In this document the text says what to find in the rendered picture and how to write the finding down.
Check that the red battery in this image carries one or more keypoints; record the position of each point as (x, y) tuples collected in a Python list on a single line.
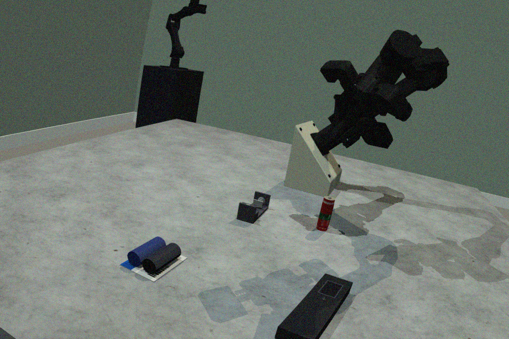
[(325, 213)]

